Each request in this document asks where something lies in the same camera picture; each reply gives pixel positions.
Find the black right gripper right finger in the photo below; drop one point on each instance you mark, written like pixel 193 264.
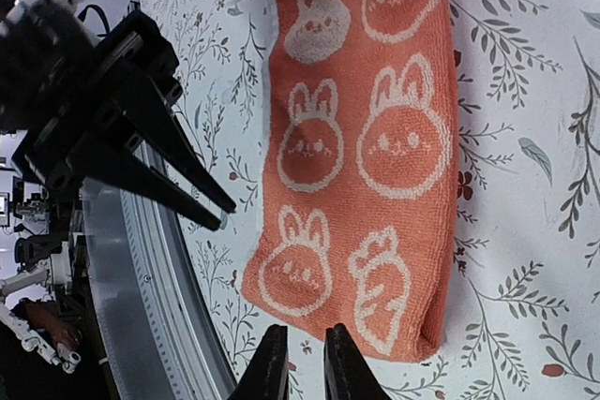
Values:
pixel 347 375

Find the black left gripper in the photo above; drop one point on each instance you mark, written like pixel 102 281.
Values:
pixel 84 105

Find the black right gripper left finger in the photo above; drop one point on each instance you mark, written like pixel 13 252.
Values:
pixel 266 376

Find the orange rabbit print towel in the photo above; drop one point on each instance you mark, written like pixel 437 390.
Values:
pixel 361 173

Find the aluminium front rail frame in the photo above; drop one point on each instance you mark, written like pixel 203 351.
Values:
pixel 154 323

